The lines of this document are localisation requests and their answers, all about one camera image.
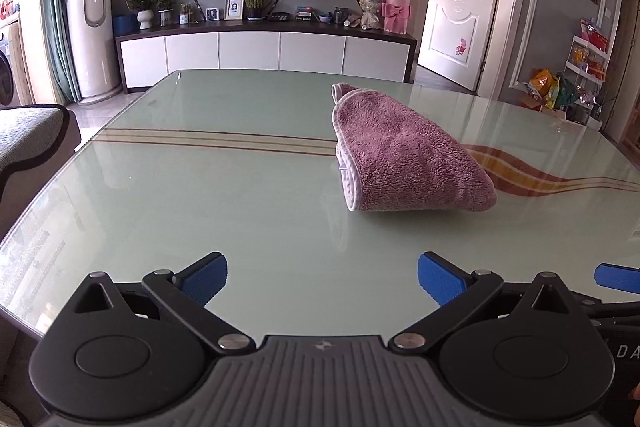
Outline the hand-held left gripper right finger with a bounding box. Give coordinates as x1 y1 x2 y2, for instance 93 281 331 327
389 251 581 355

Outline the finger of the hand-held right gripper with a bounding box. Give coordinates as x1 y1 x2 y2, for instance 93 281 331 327
580 263 640 308
582 306 640 330

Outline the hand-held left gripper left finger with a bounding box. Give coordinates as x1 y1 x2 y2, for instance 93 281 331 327
67 252 256 355

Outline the pink towel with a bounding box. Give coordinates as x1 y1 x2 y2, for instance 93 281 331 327
331 82 498 214

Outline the green bag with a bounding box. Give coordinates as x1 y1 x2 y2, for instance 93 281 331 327
552 74 576 110

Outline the yellow snack bag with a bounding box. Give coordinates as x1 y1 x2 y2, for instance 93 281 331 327
529 68 560 108

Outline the white shelf rack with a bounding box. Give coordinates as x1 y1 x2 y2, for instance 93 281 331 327
564 18 611 128

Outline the white television cabinet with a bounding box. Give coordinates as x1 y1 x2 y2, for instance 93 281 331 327
115 19 418 94

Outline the blue storage box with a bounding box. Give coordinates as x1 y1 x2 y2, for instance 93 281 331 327
112 13 138 35

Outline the potted plant in grey pot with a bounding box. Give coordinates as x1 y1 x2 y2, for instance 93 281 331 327
156 0 178 26

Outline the wrapped flower bouquet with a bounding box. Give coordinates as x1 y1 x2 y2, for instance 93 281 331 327
357 0 383 31

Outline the washing machine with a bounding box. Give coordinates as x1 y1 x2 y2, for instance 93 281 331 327
0 14 23 108

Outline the white standing air conditioner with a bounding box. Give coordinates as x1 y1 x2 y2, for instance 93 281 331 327
65 0 122 100

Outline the green curtain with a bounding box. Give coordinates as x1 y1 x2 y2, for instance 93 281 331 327
39 0 81 102

